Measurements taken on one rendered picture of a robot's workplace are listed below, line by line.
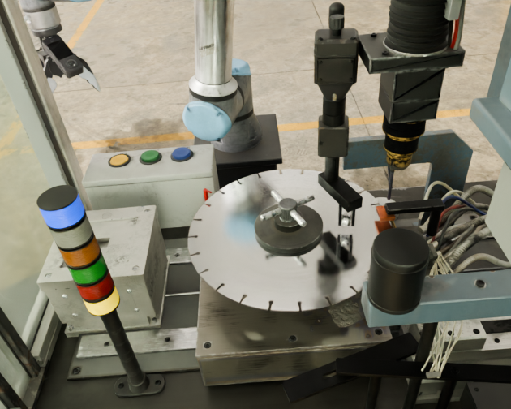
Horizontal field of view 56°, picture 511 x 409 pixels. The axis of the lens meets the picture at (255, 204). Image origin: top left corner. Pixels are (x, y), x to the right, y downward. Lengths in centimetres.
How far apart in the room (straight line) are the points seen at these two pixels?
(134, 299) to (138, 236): 11
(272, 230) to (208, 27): 49
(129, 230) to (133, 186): 17
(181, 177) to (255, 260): 36
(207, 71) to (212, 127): 13
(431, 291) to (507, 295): 8
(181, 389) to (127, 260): 24
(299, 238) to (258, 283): 10
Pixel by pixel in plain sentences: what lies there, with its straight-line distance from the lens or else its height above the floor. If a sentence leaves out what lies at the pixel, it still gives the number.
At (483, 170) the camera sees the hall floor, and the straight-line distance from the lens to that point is 265.
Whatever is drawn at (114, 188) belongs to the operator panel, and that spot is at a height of 87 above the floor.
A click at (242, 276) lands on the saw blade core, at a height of 95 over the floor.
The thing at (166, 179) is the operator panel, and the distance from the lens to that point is 103.
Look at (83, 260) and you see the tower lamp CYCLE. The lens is 62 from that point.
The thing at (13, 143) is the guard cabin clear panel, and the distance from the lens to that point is 93.
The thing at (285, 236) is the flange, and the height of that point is 96.
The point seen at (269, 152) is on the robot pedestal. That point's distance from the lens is 132.
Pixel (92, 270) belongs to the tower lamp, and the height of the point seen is 105.
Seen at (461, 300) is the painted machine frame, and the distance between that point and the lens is 59.
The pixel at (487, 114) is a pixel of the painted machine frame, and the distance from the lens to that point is 31.
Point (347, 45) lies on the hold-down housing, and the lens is 63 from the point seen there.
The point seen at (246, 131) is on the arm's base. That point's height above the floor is 80.
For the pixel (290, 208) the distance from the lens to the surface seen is 73.
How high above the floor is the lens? 148
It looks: 40 degrees down
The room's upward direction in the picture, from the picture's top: 6 degrees counter-clockwise
